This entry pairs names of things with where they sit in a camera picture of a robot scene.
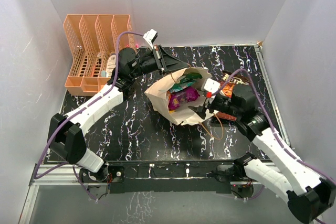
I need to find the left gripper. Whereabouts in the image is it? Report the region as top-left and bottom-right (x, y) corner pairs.
(130, 46), (188, 79)

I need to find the brown paper bag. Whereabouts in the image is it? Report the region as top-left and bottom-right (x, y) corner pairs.
(145, 67), (221, 126)

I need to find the brown Kettle chips bag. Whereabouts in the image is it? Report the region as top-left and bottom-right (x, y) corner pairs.
(222, 70), (250, 85)

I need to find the orange chips bag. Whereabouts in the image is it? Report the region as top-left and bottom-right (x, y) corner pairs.
(215, 82), (237, 122)

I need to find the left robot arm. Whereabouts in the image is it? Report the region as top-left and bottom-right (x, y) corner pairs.
(48, 45), (188, 182)

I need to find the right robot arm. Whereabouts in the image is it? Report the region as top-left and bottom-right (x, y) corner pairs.
(191, 82), (335, 223)

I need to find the purple snack bag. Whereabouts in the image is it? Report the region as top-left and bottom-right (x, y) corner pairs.
(166, 87), (200, 111)

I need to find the teal snack pack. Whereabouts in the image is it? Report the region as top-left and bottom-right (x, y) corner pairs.
(169, 72), (202, 93)

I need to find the white bottle with label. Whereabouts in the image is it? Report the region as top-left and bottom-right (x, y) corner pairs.
(106, 54), (116, 77)

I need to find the orange plastic file organizer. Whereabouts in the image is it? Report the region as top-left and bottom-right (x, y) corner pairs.
(64, 14), (136, 97)

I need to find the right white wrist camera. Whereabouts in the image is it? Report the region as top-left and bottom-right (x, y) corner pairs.
(201, 78), (221, 94)

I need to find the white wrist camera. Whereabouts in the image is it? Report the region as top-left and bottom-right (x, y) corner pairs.
(143, 29), (158, 50)
(201, 78), (221, 94)

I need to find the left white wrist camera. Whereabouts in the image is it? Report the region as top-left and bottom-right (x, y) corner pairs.
(143, 29), (158, 50)

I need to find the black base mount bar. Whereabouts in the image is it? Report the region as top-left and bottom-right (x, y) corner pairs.
(104, 159), (266, 195)

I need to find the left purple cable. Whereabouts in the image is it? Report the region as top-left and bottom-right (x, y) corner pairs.
(34, 31), (148, 201)

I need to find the aluminium frame rail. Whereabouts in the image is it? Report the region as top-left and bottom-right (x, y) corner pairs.
(20, 41), (325, 224)

